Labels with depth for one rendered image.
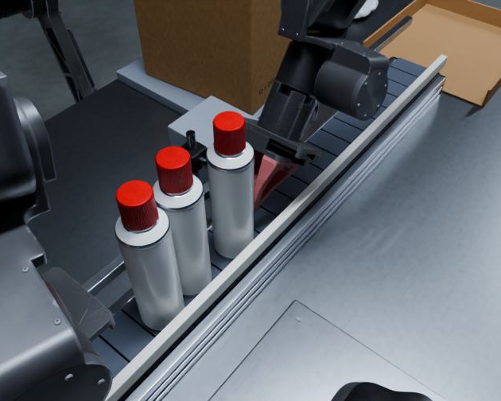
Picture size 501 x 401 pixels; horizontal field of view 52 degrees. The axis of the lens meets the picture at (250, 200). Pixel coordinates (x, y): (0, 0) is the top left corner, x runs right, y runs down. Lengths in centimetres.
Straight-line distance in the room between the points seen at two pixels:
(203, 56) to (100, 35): 207
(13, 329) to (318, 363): 41
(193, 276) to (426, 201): 40
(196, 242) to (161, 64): 50
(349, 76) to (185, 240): 24
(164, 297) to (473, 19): 99
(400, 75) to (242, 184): 51
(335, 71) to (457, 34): 70
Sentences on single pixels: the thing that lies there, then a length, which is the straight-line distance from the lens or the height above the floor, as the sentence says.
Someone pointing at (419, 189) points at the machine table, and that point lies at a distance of 85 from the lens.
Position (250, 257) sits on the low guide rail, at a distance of 62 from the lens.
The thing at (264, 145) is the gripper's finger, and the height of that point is 101.
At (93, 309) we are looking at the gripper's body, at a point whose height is 111.
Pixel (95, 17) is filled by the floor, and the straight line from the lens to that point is 312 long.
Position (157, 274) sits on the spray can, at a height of 99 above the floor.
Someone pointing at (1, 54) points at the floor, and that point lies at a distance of 296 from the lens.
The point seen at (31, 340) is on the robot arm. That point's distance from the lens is 23.
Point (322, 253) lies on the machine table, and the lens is 73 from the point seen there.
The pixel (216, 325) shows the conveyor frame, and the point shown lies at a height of 86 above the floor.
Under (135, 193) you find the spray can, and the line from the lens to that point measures 46.
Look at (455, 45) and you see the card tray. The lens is 121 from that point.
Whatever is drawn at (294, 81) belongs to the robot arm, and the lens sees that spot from 60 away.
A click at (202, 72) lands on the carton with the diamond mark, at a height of 90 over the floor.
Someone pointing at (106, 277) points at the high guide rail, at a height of 96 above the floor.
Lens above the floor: 141
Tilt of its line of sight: 48 degrees down
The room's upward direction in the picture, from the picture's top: straight up
